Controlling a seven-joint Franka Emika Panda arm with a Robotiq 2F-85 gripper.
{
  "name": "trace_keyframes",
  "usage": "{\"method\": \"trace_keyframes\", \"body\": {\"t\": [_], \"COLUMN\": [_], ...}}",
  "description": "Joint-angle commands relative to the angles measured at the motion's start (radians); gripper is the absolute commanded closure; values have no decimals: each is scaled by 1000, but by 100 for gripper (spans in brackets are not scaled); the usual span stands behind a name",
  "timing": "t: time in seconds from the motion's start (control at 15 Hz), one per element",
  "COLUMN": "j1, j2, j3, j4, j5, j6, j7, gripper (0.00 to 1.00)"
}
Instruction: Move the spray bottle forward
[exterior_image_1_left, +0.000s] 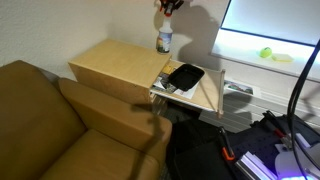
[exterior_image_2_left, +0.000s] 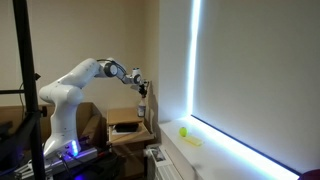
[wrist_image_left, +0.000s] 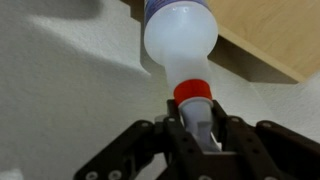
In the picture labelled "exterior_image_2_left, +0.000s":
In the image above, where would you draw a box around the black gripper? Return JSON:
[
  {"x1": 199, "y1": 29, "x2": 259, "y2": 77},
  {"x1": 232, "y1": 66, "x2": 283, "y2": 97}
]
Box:
[{"x1": 137, "y1": 79, "x2": 150, "y2": 99}]

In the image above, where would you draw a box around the small clear spray bottle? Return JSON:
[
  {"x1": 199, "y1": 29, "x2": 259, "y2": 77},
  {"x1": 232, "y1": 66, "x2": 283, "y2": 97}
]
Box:
[{"x1": 137, "y1": 96, "x2": 147, "y2": 119}]

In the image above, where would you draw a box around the metal robot base platform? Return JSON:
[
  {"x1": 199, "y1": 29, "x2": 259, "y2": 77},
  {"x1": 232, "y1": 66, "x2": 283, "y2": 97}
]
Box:
[{"x1": 14, "y1": 145, "x2": 102, "y2": 178}]

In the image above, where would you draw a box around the light wooden nightstand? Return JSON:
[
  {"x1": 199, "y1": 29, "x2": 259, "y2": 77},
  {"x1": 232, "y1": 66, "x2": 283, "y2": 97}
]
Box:
[{"x1": 106, "y1": 106, "x2": 156, "y2": 178}]

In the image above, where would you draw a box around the black plastic tray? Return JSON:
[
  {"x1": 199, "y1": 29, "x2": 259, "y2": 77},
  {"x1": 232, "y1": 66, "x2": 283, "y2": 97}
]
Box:
[{"x1": 113, "y1": 122, "x2": 140, "y2": 133}]

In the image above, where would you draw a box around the white paper booklet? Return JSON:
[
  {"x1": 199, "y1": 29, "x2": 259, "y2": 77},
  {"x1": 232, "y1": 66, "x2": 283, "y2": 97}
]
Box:
[{"x1": 111, "y1": 127, "x2": 144, "y2": 136}]

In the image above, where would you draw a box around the yellow-green tennis ball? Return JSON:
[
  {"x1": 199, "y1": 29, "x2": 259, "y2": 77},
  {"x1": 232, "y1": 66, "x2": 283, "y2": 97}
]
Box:
[{"x1": 178, "y1": 126, "x2": 189, "y2": 138}]

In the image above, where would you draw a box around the brown cardboard box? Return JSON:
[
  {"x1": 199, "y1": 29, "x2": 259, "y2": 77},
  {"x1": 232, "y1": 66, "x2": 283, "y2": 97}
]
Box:
[{"x1": 0, "y1": 101, "x2": 105, "y2": 149}]

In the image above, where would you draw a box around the yellow sponge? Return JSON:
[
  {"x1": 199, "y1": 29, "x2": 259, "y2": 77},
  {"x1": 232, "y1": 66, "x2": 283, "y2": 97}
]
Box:
[{"x1": 182, "y1": 134, "x2": 205, "y2": 147}]

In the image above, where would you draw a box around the white radiator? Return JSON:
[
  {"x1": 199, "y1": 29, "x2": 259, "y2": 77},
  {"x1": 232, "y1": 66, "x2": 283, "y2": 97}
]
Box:
[{"x1": 145, "y1": 145, "x2": 185, "y2": 180}]

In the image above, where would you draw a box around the white window sill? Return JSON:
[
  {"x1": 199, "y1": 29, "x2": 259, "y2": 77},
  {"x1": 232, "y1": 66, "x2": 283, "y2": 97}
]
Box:
[{"x1": 158, "y1": 114, "x2": 301, "y2": 180}]

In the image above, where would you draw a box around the black tripod stand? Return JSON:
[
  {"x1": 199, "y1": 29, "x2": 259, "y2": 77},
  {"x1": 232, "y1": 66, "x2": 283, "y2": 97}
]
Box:
[{"x1": 0, "y1": 0, "x2": 48, "y2": 180}]

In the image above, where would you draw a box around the dark red round object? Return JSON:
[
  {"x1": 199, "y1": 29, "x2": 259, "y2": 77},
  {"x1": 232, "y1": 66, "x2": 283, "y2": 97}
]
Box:
[{"x1": 297, "y1": 168, "x2": 320, "y2": 180}]

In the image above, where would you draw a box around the black cable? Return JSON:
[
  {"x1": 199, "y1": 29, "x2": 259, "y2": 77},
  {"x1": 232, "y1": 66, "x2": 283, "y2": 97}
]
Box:
[{"x1": 56, "y1": 146, "x2": 114, "y2": 180}]

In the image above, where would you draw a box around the white roller blind blue rail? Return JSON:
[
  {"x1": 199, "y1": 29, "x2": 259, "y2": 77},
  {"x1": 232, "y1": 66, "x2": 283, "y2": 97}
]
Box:
[{"x1": 191, "y1": 0, "x2": 320, "y2": 177}]

